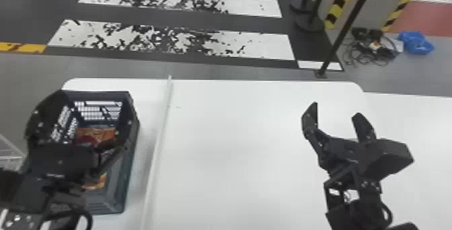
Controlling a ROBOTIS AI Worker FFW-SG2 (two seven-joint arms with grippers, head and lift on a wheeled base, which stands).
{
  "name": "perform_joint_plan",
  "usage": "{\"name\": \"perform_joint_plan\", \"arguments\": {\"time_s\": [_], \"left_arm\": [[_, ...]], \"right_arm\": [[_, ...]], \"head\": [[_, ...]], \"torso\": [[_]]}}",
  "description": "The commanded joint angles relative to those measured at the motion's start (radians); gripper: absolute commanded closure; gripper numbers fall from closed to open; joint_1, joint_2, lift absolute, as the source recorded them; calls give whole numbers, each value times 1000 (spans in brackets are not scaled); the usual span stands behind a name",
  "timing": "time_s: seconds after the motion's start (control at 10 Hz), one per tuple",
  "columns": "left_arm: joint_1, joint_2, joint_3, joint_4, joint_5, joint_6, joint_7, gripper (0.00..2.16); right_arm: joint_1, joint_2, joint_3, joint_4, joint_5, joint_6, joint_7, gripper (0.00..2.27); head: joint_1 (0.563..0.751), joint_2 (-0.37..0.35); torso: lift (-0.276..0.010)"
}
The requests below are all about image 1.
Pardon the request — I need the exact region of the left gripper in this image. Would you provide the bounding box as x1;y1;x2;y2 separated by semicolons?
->
24;89;141;184

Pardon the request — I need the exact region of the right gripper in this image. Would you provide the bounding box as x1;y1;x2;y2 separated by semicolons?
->
301;101;378;176

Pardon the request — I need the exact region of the red snack packet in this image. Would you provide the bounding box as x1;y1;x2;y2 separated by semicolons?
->
75;126;118;150

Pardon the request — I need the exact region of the blue basket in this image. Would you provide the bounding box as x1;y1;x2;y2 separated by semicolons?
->
52;89;141;215

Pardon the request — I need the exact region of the black slanted pole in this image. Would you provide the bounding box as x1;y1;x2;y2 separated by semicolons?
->
315;0;381;79

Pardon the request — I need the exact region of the blue plastic bag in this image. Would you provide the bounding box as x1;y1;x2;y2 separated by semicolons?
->
397;30;436;56

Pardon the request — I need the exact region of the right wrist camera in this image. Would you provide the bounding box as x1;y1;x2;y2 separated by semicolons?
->
359;138;415;182

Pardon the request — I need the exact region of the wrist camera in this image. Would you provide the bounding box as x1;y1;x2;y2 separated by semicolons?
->
359;138;415;182
0;168;52;215

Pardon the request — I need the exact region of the black cable bundle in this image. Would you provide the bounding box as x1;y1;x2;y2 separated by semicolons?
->
342;27;402;68

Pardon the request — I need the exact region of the white wire rack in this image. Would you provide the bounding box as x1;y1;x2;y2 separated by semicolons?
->
0;132;27;173

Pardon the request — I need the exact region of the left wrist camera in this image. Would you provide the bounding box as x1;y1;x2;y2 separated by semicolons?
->
0;168;52;215

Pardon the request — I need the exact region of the black post on round foot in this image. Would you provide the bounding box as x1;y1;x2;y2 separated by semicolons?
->
289;0;334;34

